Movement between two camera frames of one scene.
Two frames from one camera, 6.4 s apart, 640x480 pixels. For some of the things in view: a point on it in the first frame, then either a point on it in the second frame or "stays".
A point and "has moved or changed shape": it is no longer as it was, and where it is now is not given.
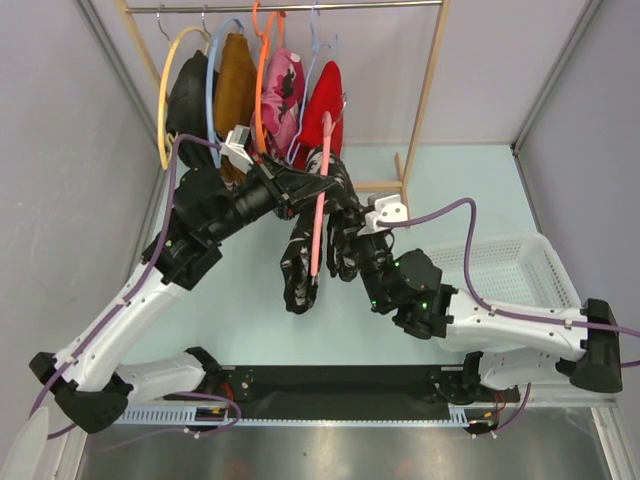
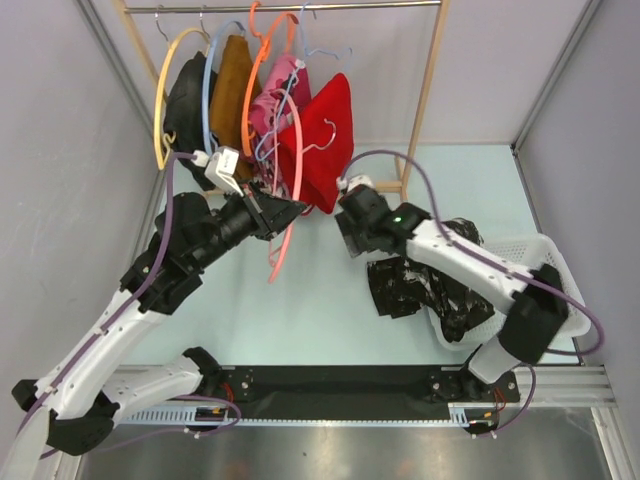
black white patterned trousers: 344,212 has moved or changed shape
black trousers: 187,110 stays
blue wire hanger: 315,5 to 305,55
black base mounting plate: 349,384 stays
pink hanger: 326,123 to 290,234
